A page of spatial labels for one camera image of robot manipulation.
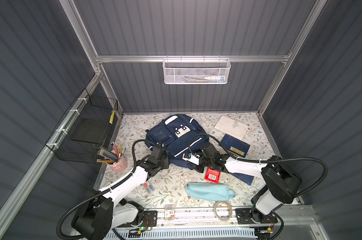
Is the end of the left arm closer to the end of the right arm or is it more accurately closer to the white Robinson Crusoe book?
the end of the right arm

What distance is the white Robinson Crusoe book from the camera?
1072mm

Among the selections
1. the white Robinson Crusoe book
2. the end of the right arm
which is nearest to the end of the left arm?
the end of the right arm
